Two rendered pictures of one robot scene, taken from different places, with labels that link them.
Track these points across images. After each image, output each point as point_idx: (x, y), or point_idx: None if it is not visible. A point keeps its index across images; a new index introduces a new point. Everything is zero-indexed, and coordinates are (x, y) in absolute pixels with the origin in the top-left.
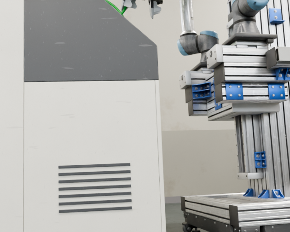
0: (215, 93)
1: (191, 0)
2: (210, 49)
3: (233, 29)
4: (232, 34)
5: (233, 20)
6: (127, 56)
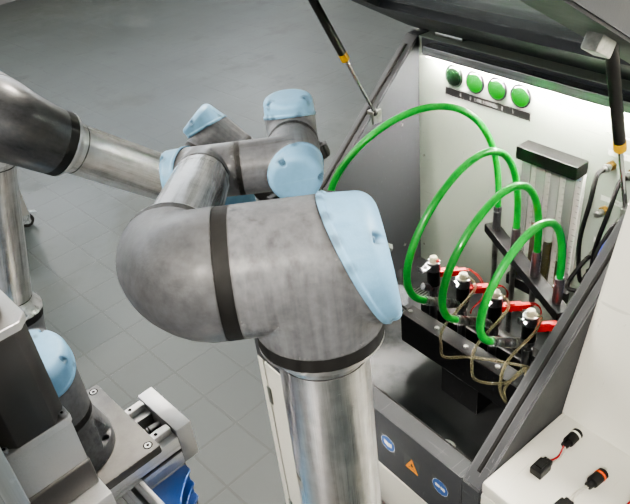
0: (197, 501)
1: (281, 382)
2: (171, 405)
3: (95, 406)
4: (104, 415)
5: (86, 390)
6: None
